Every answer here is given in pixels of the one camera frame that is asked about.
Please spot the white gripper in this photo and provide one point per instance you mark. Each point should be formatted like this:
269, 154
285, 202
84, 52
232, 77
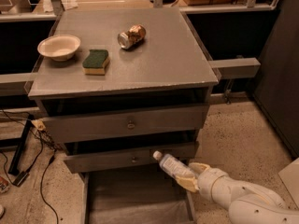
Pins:
206, 181

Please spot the blue plastic water bottle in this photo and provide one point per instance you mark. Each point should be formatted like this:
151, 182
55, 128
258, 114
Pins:
172, 166

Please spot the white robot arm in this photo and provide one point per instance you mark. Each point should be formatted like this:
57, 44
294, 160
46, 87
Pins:
245, 202

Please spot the grey bottom drawer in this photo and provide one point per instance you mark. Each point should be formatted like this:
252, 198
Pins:
135, 195

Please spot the grey drawer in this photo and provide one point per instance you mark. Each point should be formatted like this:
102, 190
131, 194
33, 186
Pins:
76, 128
135, 195
84, 163

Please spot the grey middle drawer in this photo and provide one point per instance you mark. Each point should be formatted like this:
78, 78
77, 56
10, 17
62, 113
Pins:
84, 163

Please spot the grey drawer cabinet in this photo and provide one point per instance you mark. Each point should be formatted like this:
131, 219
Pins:
166, 68

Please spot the grey top drawer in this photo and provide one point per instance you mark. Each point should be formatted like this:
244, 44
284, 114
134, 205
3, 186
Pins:
76, 128

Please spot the green yellow sponge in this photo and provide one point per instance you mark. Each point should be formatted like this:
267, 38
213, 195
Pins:
96, 62

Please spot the crushed soda can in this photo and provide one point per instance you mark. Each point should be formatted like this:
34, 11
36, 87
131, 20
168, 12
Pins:
131, 37

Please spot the white power strip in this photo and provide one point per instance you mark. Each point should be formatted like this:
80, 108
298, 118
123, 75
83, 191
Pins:
38, 123

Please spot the black metal stand leg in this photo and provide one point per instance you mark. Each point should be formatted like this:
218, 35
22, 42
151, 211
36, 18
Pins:
13, 168

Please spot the white bowl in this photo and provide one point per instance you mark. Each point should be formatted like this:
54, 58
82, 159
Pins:
59, 47

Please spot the grey horizontal rail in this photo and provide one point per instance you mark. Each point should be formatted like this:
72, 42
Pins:
235, 68

